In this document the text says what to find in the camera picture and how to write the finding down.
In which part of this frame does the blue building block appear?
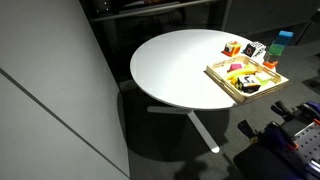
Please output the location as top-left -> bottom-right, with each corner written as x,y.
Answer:
273,30 -> 295,46

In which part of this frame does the pink block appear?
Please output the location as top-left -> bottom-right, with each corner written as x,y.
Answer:
227,62 -> 244,73

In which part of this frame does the wooden tray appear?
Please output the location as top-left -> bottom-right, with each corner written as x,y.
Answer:
204,55 -> 290,105

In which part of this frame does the orange building block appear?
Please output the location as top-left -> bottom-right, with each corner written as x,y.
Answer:
262,60 -> 279,70

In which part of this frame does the green building block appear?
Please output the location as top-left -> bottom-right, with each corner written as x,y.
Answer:
268,43 -> 286,57

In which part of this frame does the white table base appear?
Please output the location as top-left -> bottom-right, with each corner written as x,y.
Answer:
146,105 -> 221,154

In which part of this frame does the yellow banana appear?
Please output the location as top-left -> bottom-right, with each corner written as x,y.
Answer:
223,66 -> 258,82

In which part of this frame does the orange yellow pattern cube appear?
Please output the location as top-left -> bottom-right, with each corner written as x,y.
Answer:
221,40 -> 242,58

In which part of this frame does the printed picture cube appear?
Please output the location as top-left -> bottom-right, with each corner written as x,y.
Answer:
234,74 -> 262,94

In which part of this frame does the black white pattern cube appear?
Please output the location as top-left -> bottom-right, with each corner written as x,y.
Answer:
242,41 -> 267,59

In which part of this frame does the light green cube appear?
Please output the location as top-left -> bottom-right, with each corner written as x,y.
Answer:
254,71 -> 274,86

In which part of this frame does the black cart plate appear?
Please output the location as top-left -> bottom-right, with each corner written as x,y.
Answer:
232,146 -> 320,180

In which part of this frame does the purple black bar clamp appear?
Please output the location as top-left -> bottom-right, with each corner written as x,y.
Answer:
270,99 -> 320,127

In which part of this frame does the perforated metal breadboard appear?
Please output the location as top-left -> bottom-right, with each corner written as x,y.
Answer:
289,121 -> 320,171

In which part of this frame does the grey desk frame bar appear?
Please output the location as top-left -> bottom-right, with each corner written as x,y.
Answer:
89,0 -> 221,23

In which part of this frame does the orange handled clamp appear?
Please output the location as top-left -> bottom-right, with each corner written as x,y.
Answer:
237,119 -> 299,153

